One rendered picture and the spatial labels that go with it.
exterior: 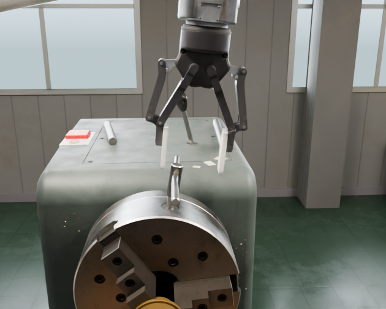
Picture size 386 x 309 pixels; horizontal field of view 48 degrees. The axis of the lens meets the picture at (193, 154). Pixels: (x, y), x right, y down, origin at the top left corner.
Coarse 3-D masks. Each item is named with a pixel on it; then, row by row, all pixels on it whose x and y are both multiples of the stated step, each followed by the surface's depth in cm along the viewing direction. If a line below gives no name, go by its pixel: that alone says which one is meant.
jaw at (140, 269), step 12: (108, 240) 77; (120, 240) 75; (108, 252) 74; (120, 252) 73; (132, 252) 77; (108, 264) 73; (120, 264) 74; (132, 264) 74; (144, 264) 78; (120, 276) 74; (132, 276) 72; (144, 276) 75; (120, 288) 73; (132, 288) 73; (144, 288) 72; (132, 300) 71; (144, 300) 71
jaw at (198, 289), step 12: (228, 276) 80; (180, 288) 78; (192, 288) 78; (204, 288) 77; (216, 288) 77; (228, 288) 77; (180, 300) 75; (192, 300) 74; (204, 300) 75; (216, 300) 77; (228, 300) 77
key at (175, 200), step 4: (176, 156) 87; (176, 160) 85; (172, 176) 77; (176, 176) 76; (172, 180) 74; (176, 180) 74; (172, 184) 70; (176, 184) 70; (172, 188) 65; (176, 188) 64; (172, 192) 61; (176, 192) 60; (172, 196) 56; (176, 196) 56; (172, 200) 55; (176, 200) 55; (172, 204) 55; (176, 204) 55
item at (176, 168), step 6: (174, 162) 78; (174, 168) 77; (180, 168) 77; (180, 174) 78; (168, 180) 78; (180, 180) 78; (168, 186) 78; (168, 192) 78; (168, 198) 79; (168, 204) 79
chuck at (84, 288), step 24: (120, 216) 79; (144, 216) 76; (168, 216) 76; (192, 216) 79; (96, 240) 77; (144, 240) 77; (168, 240) 77; (192, 240) 78; (216, 240) 78; (96, 264) 78; (168, 264) 79; (192, 264) 79; (216, 264) 80; (96, 288) 79; (168, 288) 89
